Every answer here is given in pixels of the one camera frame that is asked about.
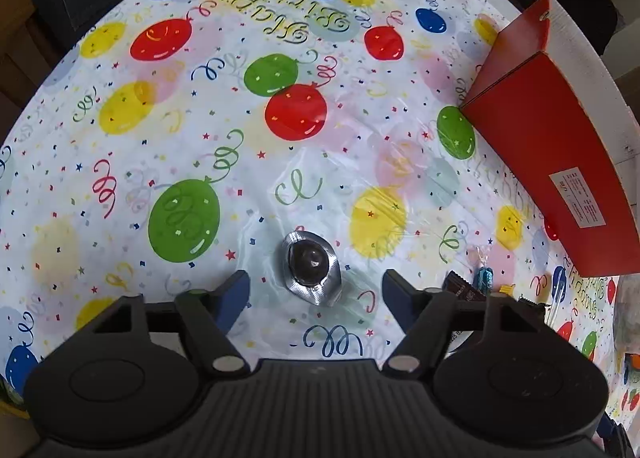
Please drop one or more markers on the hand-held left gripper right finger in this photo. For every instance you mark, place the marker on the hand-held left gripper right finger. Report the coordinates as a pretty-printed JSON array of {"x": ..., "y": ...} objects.
[{"x": 399, "y": 298}]

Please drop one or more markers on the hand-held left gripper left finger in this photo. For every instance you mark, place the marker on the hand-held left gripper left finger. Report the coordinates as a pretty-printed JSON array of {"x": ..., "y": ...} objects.
[{"x": 234, "y": 300}]

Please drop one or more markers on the silver foil chocolate ball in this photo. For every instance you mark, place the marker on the silver foil chocolate ball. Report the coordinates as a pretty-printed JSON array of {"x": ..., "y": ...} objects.
[{"x": 310, "y": 263}]

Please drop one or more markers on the yellow snack packet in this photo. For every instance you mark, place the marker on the yellow snack packet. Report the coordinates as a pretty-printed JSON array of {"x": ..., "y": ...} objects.
[{"x": 504, "y": 289}]

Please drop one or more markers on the red cardboard box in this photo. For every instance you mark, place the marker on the red cardboard box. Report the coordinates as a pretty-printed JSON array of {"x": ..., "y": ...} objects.
[{"x": 550, "y": 137}]

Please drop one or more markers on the dark brown snack packet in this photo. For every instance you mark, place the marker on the dark brown snack packet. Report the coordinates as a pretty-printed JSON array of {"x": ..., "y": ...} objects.
[{"x": 462, "y": 288}]

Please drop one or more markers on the clear wrapped candy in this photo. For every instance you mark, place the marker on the clear wrapped candy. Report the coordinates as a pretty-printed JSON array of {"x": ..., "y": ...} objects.
[{"x": 475, "y": 258}]

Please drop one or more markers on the blue wrapped candy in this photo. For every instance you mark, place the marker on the blue wrapped candy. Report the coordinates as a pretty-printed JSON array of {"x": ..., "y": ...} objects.
[{"x": 483, "y": 279}]

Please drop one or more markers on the balloon printed tablecloth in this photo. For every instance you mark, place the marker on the balloon printed tablecloth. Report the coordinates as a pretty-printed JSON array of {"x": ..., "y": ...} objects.
[{"x": 150, "y": 147}]

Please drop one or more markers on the clear plastic tub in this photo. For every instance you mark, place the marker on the clear plastic tub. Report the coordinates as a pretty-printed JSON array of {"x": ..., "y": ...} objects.
[{"x": 629, "y": 318}]

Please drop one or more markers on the wooden chair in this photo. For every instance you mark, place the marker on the wooden chair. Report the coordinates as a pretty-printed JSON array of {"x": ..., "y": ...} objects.
[{"x": 20, "y": 47}]

